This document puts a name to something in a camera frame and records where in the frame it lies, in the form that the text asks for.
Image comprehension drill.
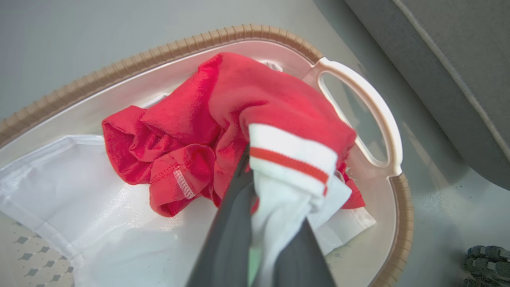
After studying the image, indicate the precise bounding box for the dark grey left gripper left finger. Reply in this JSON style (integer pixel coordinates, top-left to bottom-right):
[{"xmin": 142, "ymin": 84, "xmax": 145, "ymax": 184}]
[{"xmin": 185, "ymin": 144, "xmax": 256, "ymax": 287}]

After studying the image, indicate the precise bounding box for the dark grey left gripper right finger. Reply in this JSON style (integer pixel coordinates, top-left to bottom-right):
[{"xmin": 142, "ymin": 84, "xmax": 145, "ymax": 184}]
[{"xmin": 273, "ymin": 218, "xmax": 336, "ymax": 287}]

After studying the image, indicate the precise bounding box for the red and white shirt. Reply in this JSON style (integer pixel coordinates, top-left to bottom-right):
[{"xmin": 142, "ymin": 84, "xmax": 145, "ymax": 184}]
[{"xmin": 101, "ymin": 52, "xmax": 366, "ymax": 287}]

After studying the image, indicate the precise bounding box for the grey cushioned seat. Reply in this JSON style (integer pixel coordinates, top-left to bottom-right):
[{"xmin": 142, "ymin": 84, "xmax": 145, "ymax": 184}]
[{"xmin": 345, "ymin": 0, "xmax": 510, "ymax": 191}]

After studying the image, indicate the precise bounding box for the dark green treaded wheel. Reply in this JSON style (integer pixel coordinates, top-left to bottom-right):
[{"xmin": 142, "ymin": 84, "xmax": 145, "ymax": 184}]
[{"xmin": 462, "ymin": 245, "xmax": 510, "ymax": 287}]

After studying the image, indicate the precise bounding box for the white laundry basket tan rim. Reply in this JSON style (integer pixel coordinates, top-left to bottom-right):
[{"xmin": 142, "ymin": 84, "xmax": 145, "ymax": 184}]
[{"xmin": 0, "ymin": 24, "xmax": 415, "ymax": 287}]

